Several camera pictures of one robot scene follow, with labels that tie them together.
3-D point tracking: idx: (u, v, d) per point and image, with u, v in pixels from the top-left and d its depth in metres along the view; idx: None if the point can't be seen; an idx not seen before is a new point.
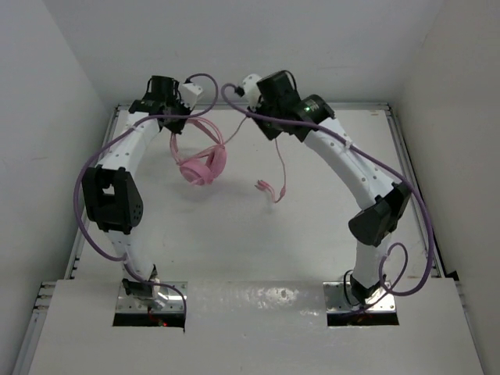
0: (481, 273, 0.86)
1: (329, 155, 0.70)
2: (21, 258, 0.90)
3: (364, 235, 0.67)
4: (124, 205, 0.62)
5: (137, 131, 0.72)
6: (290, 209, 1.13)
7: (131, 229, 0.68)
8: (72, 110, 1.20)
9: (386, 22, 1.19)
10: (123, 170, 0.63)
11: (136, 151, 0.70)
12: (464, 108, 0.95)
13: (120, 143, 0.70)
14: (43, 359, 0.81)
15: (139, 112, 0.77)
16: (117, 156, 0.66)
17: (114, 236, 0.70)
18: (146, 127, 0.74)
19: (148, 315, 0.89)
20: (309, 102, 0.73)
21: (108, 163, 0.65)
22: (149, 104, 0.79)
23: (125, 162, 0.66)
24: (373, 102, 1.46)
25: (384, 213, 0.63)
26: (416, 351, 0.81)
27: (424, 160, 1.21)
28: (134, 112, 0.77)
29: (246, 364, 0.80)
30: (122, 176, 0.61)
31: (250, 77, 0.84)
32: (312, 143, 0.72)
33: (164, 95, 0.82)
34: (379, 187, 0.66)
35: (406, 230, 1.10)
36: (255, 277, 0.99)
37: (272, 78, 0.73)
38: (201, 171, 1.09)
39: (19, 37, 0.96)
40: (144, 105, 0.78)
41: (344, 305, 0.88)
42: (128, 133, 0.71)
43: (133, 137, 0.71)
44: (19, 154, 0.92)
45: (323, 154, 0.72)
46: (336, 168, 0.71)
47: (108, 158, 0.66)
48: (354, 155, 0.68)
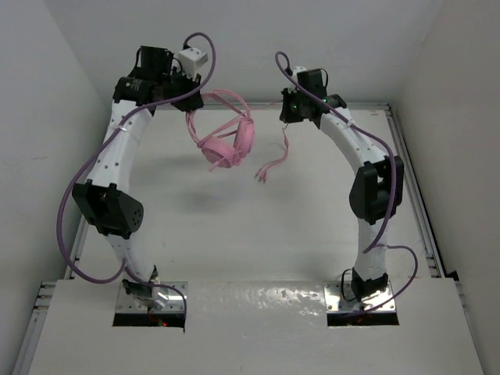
0: (481, 272, 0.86)
1: (335, 134, 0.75)
2: (21, 258, 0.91)
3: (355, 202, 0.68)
4: (123, 218, 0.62)
5: (124, 132, 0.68)
6: (290, 209, 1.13)
7: (130, 233, 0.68)
8: (73, 110, 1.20)
9: (385, 22, 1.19)
10: (115, 188, 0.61)
11: (126, 155, 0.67)
12: (464, 108, 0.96)
13: (109, 146, 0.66)
14: (43, 359, 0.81)
15: (126, 101, 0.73)
16: (106, 168, 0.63)
17: (113, 239, 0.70)
18: (134, 123, 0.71)
19: (148, 315, 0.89)
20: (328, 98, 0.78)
21: (98, 179, 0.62)
22: (136, 87, 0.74)
23: (116, 175, 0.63)
24: (373, 102, 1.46)
25: (370, 176, 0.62)
26: (417, 352, 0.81)
27: (424, 160, 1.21)
28: (119, 101, 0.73)
29: (246, 364, 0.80)
30: (116, 193, 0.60)
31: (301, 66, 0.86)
32: (322, 126, 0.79)
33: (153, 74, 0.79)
34: (369, 155, 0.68)
35: (406, 230, 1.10)
36: (255, 277, 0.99)
37: (307, 73, 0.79)
38: (223, 151, 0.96)
39: (18, 37, 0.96)
40: (130, 89, 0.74)
41: (344, 305, 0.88)
42: (116, 135, 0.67)
43: (122, 137, 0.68)
44: (18, 153, 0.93)
45: (332, 136, 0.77)
46: (338, 143, 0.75)
47: (98, 172, 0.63)
48: (354, 131, 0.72)
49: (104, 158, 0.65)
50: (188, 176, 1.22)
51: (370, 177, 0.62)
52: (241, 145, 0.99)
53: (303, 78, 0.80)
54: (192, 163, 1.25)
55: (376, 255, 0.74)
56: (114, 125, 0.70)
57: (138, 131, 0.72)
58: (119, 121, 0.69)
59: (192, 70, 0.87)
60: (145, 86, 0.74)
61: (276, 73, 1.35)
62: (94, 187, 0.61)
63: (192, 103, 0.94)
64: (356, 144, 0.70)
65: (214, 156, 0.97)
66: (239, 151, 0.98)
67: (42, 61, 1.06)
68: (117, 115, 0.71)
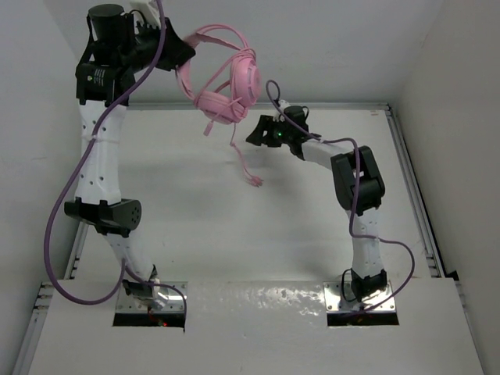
0: (481, 272, 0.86)
1: (313, 155, 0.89)
2: (21, 258, 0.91)
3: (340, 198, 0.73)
4: (120, 224, 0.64)
5: (101, 142, 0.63)
6: (290, 209, 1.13)
7: (129, 231, 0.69)
8: (73, 110, 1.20)
9: (386, 22, 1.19)
10: (106, 206, 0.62)
11: (109, 166, 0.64)
12: (465, 108, 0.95)
13: (89, 158, 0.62)
14: (43, 359, 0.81)
15: (93, 101, 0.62)
16: (91, 183, 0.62)
17: (112, 238, 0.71)
18: (109, 126, 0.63)
19: (148, 315, 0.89)
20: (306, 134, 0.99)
21: (87, 195, 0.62)
22: (98, 80, 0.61)
23: (104, 190, 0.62)
24: (373, 102, 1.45)
25: (343, 164, 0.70)
26: (416, 351, 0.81)
27: (424, 160, 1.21)
28: (86, 101, 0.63)
29: (246, 364, 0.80)
30: (109, 210, 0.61)
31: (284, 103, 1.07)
32: (305, 154, 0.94)
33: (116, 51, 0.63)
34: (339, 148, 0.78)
35: (406, 230, 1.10)
36: (255, 277, 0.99)
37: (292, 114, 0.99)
38: (218, 106, 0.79)
39: (18, 37, 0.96)
40: (94, 84, 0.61)
41: (344, 305, 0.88)
42: (92, 148, 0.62)
43: (99, 148, 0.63)
44: (19, 152, 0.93)
45: (312, 158, 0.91)
46: (319, 160, 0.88)
47: (85, 188, 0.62)
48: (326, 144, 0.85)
49: (87, 173, 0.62)
50: (188, 176, 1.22)
51: (341, 162, 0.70)
52: (239, 92, 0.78)
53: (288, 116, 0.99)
54: (192, 163, 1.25)
55: (370, 246, 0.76)
56: (87, 132, 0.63)
57: (117, 132, 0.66)
58: (92, 130, 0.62)
59: (155, 16, 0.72)
60: (109, 77, 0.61)
61: (275, 73, 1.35)
62: (85, 205, 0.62)
63: (175, 56, 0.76)
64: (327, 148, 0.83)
65: (210, 115, 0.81)
66: (236, 99, 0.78)
67: (42, 60, 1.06)
68: (89, 119, 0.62)
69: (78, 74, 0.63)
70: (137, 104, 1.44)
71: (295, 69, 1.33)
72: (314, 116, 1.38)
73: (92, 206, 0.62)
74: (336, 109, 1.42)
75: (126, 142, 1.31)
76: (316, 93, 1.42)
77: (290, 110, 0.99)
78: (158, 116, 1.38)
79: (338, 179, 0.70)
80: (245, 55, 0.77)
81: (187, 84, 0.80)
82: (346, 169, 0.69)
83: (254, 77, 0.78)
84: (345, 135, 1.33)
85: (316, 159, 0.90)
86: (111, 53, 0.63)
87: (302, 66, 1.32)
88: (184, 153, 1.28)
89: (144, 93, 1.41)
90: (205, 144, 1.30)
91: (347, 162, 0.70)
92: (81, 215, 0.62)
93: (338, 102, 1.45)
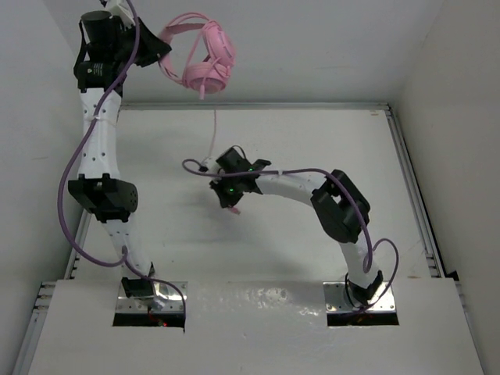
0: (481, 272, 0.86)
1: (273, 188, 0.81)
2: (21, 258, 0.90)
3: (332, 233, 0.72)
4: (122, 200, 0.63)
5: (102, 121, 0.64)
6: (289, 209, 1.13)
7: (128, 216, 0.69)
8: (73, 111, 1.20)
9: (386, 23, 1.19)
10: (108, 178, 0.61)
11: (110, 146, 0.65)
12: (465, 108, 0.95)
13: (90, 137, 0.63)
14: (42, 359, 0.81)
15: (94, 88, 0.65)
16: (94, 160, 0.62)
17: (112, 226, 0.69)
18: (108, 108, 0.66)
19: (148, 315, 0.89)
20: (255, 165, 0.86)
21: (90, 172, 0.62)
22: (99, 72, 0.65)
23: (106, 166, 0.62)
24: (373, 102, 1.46)
25: (329, 203, 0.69)
26: (417, 351, 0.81)
27: (423, 161, 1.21)
28: (87, 90, 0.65)
29: (246, 364, 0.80)
30: (112, 183, 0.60)
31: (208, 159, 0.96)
32: (262, 187, 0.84)
33: (108, 49, 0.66)
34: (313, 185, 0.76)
35: (405, 231, 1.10)
36: (255, 276, 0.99)
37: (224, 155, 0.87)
38: (203, 69, 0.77)
39: (17, 38, 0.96)
40: (94, 76, 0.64)
41: (344, 305, 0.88)
42: (93, 126, 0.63)
43: (100, 129, 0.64)
44: (18, 154, 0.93)
45: (270, 191, 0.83)
46: (283, 194, 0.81)
47: (87, 166, 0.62)
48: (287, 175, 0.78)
49: (89, 151, 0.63)
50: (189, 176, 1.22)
51: (326, 201, 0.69)
52: (216, 53, 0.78)
53: (224, 162, 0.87)
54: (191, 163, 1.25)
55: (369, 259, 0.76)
56: (87, 116, 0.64)
57: (114, 116, 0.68)
58: (94, 112, 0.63)
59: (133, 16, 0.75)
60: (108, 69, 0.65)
61: (276, 74, 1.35)
62: (88, 181, 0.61)
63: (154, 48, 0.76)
64: (297, 183, 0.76)
65: (199, 84, 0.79)
66: (216, 59, 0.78)
67: (42, 61, 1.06)
68: (89, 105, 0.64)
69: (77, 69, 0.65)
70: (138, 103, 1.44)
71: (295, 69, 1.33)
72: (314, 116, 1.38)
73: (94, 180, 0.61)
74: (336, 109, 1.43)
75: (126, 142, 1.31)
76: (316, 93, 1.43)
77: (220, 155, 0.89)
78: (158, 116, 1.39)
79: (328, 216, 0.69)
80: (210, 22, 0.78)
81: (171, 71, 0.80)
82: (334, 205, 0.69)
83: (225, 39, 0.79)
84: (345, 135, 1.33)
85: (276, 192, 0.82)
86: (105, 51, 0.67)
87: (302, 66, 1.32)
88: (185, 152, 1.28)
89: (144, 92, 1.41)
90: (205, 143, 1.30)
91: (330, 198, 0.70)
92: (84, 191, 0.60)
93: (338, 102, 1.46)
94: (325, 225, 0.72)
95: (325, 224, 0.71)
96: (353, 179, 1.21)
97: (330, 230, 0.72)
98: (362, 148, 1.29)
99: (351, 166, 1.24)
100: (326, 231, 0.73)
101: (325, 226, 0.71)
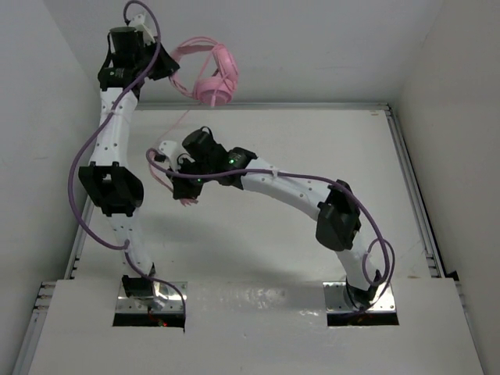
0: (481, 272, 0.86)
1: (263, 188, 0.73)
2: (21, 258, 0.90)
3: (336, 244, 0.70)
4: (129, 191, 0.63)
5: (117, 114, 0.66)
6: (289, 209, 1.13)
7: (133, 211, 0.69)
8: (73, 111, 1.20)
9: (386, 23, 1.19)
10: (118, 166, 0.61)
11: (123, 139, 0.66)
12: (465, 108, 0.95)
13: (105, 130, 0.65)
14: (42, 359, 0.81)
15: (113, 88, 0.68)
16: (106, 149, 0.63)
17: (116, 220, 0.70)
18: (125, 106, 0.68)
19: (148, 315, 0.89)
20: (233, 155, 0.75)
21: (101, 160, 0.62)
22: (120, 75, 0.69)
23: (117, 155, 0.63)
24: (373, 102, 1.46)
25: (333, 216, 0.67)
26: (416, 351, 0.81)
27: (423, 161, 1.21)
28: (107, 88, 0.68)
29: (246, 364, 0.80)
30: (119, 171, 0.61)
31: (164, 144, 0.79)
32: (247, 185, 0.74)
33: (130, 56, 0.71)
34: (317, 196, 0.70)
35: (406, 231, 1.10)
36: (255, 276, 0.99)
37: (197, 141, 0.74)
38: (212, 84, 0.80)
39: (18, 37, 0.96)
40: (116, 77, 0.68)
41: (345, 305, 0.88)
42: (108, 119, 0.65)
43: (115, 122, 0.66)
44: (19, 154, 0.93)
45: (258, 191, 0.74)
46: (274, 195, 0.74)
47: (99, 154, 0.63)
48: (284, 179, 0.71)
49: (102, 141, 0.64)
50: None
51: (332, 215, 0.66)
52: (225, 70, 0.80)
53: (195, 148, 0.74)
54: None
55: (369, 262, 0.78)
56: (105, 111, 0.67)
57: (130, 113, 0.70)
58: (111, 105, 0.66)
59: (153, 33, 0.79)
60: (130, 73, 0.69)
61: (276, 74, 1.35)
62: (98, 168, 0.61)
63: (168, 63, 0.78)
64: (298, 191, 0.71)
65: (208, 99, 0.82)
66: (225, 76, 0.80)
67: (42, 61, 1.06)
68: (108, 101, 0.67)
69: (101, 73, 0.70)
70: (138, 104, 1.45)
71: (295, 69, 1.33)
72: (315, 116, 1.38)
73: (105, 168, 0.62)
74: (336, 109, 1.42)
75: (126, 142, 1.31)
76: (316, 93, 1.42)
77: (191, 141, 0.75)
78: (158, 116, 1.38)
79: (333, 229, 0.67)
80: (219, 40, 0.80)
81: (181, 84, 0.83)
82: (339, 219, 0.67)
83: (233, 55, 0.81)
84: (345, 135, 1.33)
85: (265, 192, 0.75)
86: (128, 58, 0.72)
87: (302, 66, 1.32)
88: None
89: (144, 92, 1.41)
90: None
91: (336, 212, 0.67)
92: (94, 178, 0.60)
93: (338, 102, 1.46)
94: (322, 234, 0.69)
95: (323, 234, 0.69)
96: (354, 179, 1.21)
97: (326, 238, 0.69)
98: (362, 148, 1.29)
99: (351, 166, 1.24)
100: (320, 239, 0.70)
101: (323, 234, 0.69)
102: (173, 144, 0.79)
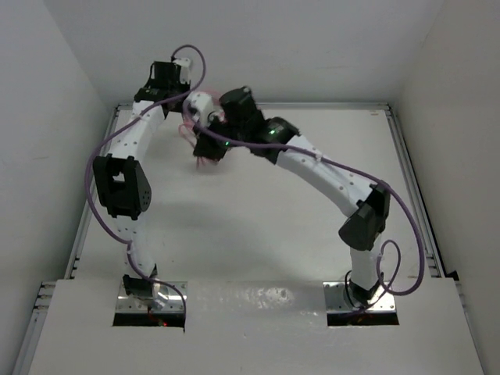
0: (481, 272, 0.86)
1: (301, 170, 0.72)
2: (21, 258, 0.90)
3: (357, 244, 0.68)
4: (137, 187, 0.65)
5: (143, 119, 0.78)
6: (290, 209, 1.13)
7: (137, 215, 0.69)
8: (73, 111, 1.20)
9: (386, 22, 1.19)
10: (132, 159, 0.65)
11: (142, 141, 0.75)
12: (465, 108, 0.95)
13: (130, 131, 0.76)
14: (41, 359, 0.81)
15: (144, 101, 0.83)
16: (126, 145, 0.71)
17: (121, 222, 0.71)
18: (151, 116, 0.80)
19: (148, 315, 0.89)
20: (274, 125, 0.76)
21: (119, 152, 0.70)
22: (154, 93, 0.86)
23: (133, 151, 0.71)
24: (373, 102, 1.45)
25: (369, 217, 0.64)
26: (416, 350, 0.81)
27: (423, 161, 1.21)
28: (140, 101, 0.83)
29: (246, 364, 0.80)
30: (132, 163, 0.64)
31: (198, 96, 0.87)
32: (284, 162, 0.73)
33: (167, 83, 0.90)
34: (357, 192, 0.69)
35: (406, 231, 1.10)
36: (255, 276, 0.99)
37: (237, 100, 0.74)
38: None
39: (18, 37, 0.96)
40: (149, 94, 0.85)
41: (345, 305, 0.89)
42: (135, 122, 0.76)
43: (140, 125, 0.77)
44: (19, 154, 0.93)
45: (296, 171, 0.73)
46: (310, 180, 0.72)
47: (118, 148, 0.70)
48: (326, 165, 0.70)
49: (125, 138, 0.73)
50: (189, 176, 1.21)
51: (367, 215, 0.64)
52: None
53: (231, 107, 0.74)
54: (191, 164, 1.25)
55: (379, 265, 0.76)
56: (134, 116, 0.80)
57: (155, 125, 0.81)
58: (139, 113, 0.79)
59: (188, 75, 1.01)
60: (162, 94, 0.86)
61: (276, 74, 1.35)
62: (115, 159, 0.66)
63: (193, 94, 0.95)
64: (338, 183, 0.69)
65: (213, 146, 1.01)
66: None
67: (42, 61, 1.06)
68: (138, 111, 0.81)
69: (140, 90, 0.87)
70: None
71: (295, 69, 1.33)
72: (315, 116, 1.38)
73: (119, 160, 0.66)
74: (337, 109, 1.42)
75: None
76: (316, 93, 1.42)
77: (230, 98, 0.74)
78: None
79: (361, 228, 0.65)
80: None
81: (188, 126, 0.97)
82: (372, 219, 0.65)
83: None
84: (345, 135, 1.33)
85: (301, 174, 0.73)
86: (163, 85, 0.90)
87: (302, 66, 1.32)
88: (184, 152, 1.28)
89: None
90: None
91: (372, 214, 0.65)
92: (107, 169, 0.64)
93: (338, 103, 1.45)
94: (348, 229, 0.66)
95: (351, 230, 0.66)
96: None
97: (351, 234, 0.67)
98: (362, 148, 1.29)
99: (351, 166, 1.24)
100: (344, 234, 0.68)
101: (348, 230, 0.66)
102: (205, 98, 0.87)
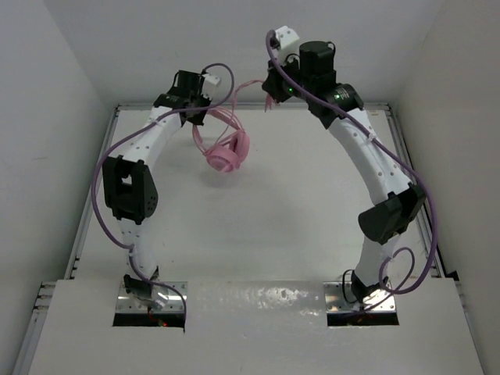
0: (481, 272, 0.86)
1: (351, 142, 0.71)
2: (20, 258, 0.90)
3: (370, 232, 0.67)
4: (143, 191, 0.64)
5: (158, 126, 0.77)
6: (290, 209, 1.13)
7: (141, 220, 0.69)
8: (73, 111, 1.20)
9: (386, 23, 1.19)
10: (141, 164, 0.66)
11: (155, 146, 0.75)
12: (465, 108, 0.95)
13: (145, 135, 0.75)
14: (41, 359, 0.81)
15: (164, 107, 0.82)
16: (138, 148, 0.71)
17: (124, 226, 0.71)
18: (169, 122, 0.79)
19: (148, 315, 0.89)
20: (341, 90, 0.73)
21: (130, 155, 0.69)
22: (173, 100, 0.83)
23: (144, 155, 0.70)
24: (373, 102, 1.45)
25: (394, 211, 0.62)
26: (416, 351, 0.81)
27: (423, 161, 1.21)
28: (158, 105, 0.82)
29: (246, 364, 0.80)
30: (140, 168, 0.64)
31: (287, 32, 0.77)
32: (334, 127, 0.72)
33: (189, 92, 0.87)
34: (394, 182, 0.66)
35: (406, 231, 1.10)
36: (255, 276, 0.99)
37: (316, 52, 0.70)
38: (229, 158, 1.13)
39: (18, 38, 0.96)
40: (169, 101, 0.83)
41: (344, 305, 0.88)
42: (151, 126, 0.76)
43: (155, 130, 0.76)
44: (19, 154, 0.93)
45: (344, 141, 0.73)
46: (353, 152, 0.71)
47: (130, 151, 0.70)
48: (376, 146, 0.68)
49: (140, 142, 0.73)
50: (189, 176, 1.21)
51: (393, 208, 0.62)
52: (241, 153, 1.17)
53: (311, 57, 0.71)
54: (191, 163, 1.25)
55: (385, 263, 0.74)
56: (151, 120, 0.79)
57: (169, 132, 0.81)
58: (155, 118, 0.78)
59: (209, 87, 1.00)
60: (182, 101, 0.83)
61: None
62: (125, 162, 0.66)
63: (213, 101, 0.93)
64: (378, 167, 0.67)
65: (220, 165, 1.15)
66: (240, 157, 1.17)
67: (42, 61, 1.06)
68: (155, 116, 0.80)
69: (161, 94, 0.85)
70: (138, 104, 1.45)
71: None
72: None
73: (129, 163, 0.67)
74: None
75: None
76: None
77: (311, 50, 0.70)
78: None
79: (380, 218, 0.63)
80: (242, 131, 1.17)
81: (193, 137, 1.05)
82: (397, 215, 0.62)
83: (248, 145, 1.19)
84: None
85: (347, 144, 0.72)
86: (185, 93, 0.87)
87: None
88: (184, 153, 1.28)
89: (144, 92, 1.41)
90: (205, 142, 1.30)
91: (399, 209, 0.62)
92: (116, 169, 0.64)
93: None
94: (369, 215, 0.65)
95: (372, 216, 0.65)
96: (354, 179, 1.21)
97: (370, 223, 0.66)
98: None
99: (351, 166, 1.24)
100: (364, 219, 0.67)
101: (369, 216, 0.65)
102: (294, 37, 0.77)
